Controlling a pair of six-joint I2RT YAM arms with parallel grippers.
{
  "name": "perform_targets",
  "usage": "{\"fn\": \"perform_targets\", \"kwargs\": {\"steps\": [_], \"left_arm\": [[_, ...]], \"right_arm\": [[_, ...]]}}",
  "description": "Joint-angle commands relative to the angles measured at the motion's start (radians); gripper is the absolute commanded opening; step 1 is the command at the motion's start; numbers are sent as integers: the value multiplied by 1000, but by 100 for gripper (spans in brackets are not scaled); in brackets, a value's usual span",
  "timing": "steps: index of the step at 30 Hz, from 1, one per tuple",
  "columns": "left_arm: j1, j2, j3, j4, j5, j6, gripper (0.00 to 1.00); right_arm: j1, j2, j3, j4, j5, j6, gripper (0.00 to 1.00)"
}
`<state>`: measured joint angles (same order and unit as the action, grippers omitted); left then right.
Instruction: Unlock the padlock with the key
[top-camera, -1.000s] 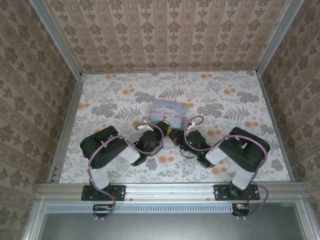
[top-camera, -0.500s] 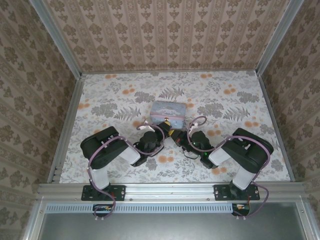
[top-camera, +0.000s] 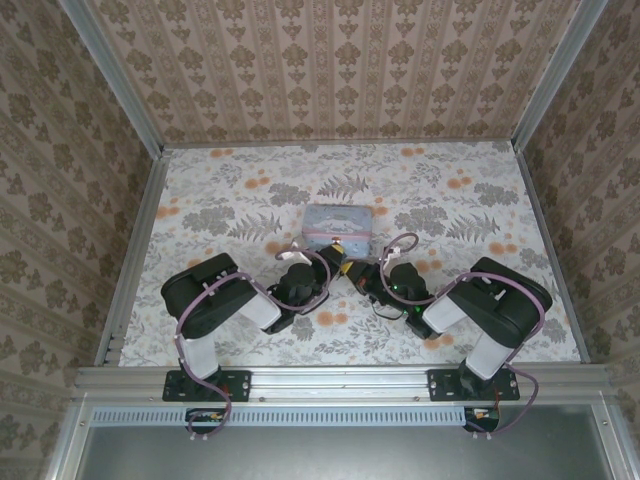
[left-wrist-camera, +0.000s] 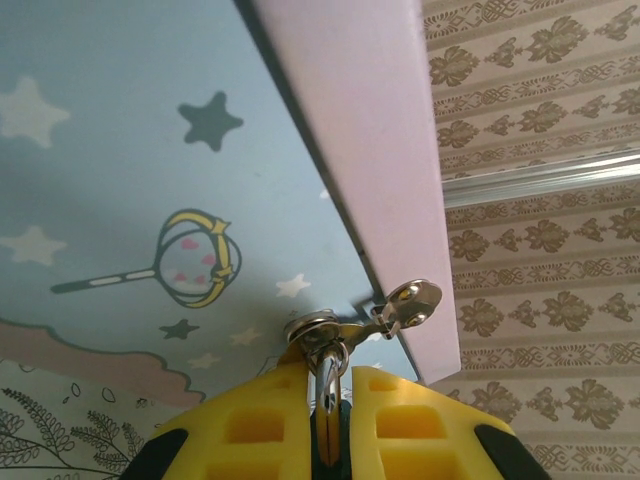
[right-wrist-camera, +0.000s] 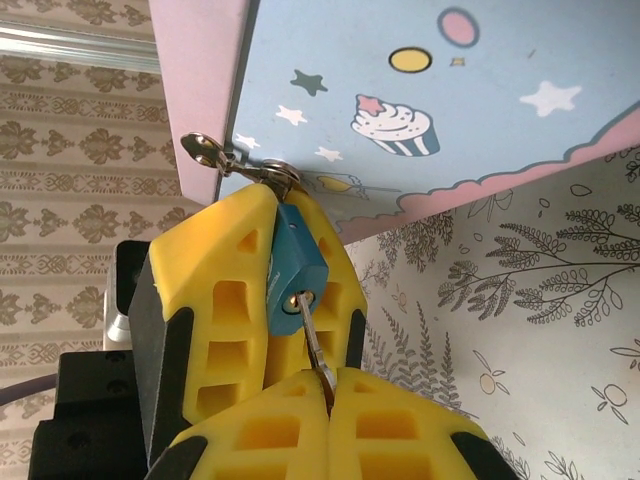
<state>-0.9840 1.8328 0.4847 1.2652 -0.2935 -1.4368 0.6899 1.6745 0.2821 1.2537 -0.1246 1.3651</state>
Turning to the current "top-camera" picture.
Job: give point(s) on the light blue cartoon tin box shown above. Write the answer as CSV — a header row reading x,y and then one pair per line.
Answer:
x,y
337,227

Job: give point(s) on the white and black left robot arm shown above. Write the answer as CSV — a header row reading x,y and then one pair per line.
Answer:
x,y
210,295

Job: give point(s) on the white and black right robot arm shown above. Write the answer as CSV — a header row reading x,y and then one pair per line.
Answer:
x,y
500,300

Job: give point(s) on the floral patterned table cover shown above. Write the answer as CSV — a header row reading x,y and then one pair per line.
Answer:
x,y
350,340

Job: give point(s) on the black controller box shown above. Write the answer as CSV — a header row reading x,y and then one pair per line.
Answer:
x,y
205,421
482,420

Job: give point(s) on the grey sheet metal panel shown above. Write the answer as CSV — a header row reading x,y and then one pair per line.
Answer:
x,y
340,455

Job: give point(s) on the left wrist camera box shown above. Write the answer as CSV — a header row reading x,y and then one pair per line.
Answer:
x,y
287,255

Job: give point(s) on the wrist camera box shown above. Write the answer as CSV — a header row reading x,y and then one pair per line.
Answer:
x,y
287,255
390,256

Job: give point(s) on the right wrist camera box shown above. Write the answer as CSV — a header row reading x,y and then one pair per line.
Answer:
x,y
390,256

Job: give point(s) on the aluminium table back rail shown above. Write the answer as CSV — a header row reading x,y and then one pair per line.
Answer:
x,y
340,144

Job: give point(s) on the aluminium mounting rail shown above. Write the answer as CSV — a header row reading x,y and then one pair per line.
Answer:
x,y
340,382

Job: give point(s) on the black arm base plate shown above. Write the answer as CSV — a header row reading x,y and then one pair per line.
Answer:
x,y
235,385
442,385

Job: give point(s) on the aluminium table side rail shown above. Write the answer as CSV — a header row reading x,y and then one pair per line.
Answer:
x,y
552,250
135,260

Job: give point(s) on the aluminium frame corner post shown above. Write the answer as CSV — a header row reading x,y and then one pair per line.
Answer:
x,y
110,75
560,75

